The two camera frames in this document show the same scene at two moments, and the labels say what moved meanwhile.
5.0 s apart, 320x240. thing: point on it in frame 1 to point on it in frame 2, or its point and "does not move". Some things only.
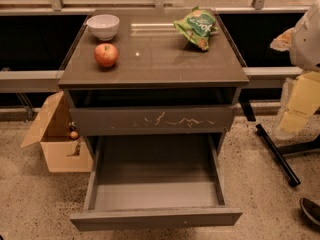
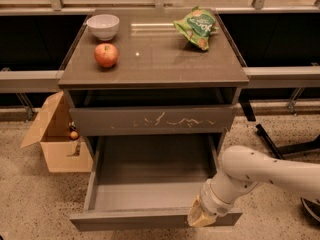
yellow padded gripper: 306,40 to 216,206
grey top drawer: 145,121 does not move
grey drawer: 155,181 does not move
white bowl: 103,26 does not move
